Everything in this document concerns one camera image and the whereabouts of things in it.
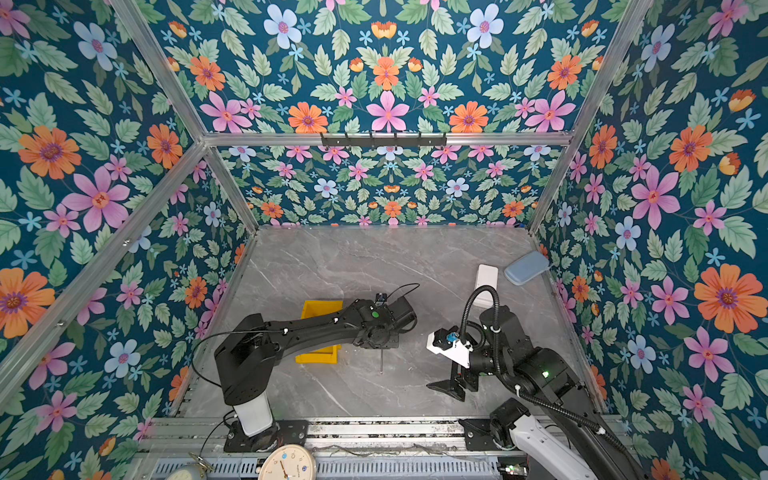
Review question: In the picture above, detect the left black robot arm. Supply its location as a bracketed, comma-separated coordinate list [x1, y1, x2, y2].
[214, 297, 417, 439]

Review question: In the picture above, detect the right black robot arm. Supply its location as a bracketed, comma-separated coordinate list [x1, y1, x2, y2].
[427, 285, 647, 479]

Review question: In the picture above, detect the yellow plastic bin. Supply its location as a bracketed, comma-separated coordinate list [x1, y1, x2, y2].
[295, 300, 344, 365]

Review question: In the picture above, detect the white rectangular block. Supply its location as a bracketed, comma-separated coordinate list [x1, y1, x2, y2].
[473, 264, 498, 309]

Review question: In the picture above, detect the blue grey sponge pad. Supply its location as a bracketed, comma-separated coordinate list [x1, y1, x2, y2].
[504, 251, 550, 286]

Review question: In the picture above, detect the white round clock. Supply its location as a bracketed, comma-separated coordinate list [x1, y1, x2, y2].
[258, 444, 317, 480]

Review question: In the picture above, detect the black hook rack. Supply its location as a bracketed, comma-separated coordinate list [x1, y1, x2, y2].
[320, 133, 448, 148]

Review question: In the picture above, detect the metal dome bell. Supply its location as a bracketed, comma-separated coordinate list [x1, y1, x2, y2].
[166, 463, 209, 480]

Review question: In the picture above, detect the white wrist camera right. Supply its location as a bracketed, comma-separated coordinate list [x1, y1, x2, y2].
[426, 327, 474, 369]

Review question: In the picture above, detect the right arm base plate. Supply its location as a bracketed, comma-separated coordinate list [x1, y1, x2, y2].
[458, 418, 514, 451]

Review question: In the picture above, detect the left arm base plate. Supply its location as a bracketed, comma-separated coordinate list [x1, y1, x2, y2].
[223, 420, 309, 453]

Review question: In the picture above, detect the aluminium mounting rail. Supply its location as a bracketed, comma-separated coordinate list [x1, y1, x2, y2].
[138, 416, 515, 456]

